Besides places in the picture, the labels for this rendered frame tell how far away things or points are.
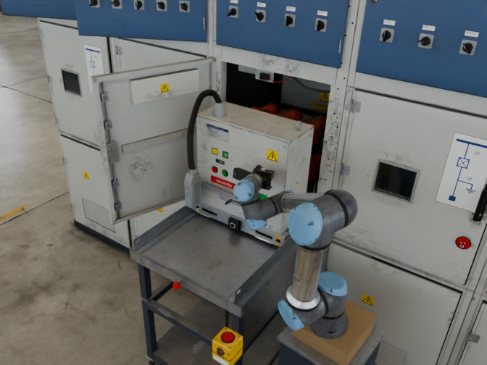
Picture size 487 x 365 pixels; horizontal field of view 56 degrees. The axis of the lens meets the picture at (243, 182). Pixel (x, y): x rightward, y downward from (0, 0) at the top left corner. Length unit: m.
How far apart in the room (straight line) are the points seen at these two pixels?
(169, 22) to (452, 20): 1.24
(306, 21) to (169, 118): 0.80
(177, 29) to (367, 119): 1.00
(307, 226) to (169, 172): 1.23
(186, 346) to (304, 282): 1.23
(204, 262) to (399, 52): 1.17
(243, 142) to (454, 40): 0.89
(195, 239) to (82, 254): 1.54
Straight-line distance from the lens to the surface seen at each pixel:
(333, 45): 1.96
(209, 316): 2.76
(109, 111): 2.13
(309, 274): 1.49
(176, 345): 2.63
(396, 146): 1.97
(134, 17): 2.36
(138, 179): 2.33
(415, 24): 1.84
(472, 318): 2.32
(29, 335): 3.11
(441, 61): 1.84
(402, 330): 2.46
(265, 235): 2.15
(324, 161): 2.15
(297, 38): 2.03
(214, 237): 2.21
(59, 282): 3.41
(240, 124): 2.02
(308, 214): 1.32
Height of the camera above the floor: 2.16
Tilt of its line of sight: 30 degrees down
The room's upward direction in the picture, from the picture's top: 2 degrees clockwise
